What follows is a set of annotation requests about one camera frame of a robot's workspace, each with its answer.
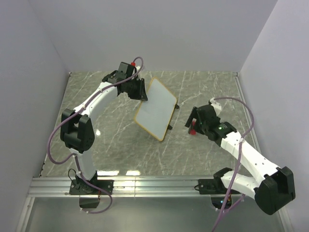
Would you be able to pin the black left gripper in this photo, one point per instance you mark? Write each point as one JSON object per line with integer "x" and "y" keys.
{"x": 141, "y": 94}

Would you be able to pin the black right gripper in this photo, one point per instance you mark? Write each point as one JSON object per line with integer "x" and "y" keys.
{"x": 193, "y": 115}

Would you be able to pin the red bone shaped eraser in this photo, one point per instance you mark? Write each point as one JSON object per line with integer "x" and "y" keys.
{"x": 192, "y": 130}

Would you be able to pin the yellow framed whiteboard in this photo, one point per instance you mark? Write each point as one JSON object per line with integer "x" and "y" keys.
{"x": 154, "y": 115}

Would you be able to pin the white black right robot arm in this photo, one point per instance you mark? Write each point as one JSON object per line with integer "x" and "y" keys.
{"x": 271, "y": 186}

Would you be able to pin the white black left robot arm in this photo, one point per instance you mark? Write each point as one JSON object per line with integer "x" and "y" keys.
{"x": 77, "y": 130}

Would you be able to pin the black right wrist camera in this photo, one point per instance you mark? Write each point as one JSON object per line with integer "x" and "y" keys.
{"x": 207, "y": 116}

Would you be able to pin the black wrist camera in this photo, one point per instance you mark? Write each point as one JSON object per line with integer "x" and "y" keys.
{"x": 207, "y": 116}
{"x": 125, "y": 70}

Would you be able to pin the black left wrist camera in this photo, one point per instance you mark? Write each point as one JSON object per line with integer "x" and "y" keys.
{"x": 125, "y": 70}

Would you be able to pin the aluminium right side rail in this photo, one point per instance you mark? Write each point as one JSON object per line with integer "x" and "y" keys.
{"x": 251, "y": 137}

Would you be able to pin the aluminium rail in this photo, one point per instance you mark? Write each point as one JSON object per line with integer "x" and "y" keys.
{"x": 124, "y": 186}
{"x": 251, "y": 137}

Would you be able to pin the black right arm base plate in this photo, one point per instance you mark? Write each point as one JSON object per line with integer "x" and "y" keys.
{"x": 209, "y": 186}

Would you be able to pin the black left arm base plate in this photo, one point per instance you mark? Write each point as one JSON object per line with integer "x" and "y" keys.
{"x": 80, "y": 187}

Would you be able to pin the aluminium front rail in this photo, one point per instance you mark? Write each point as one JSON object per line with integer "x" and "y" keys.
{"x": 124, "y": 186}

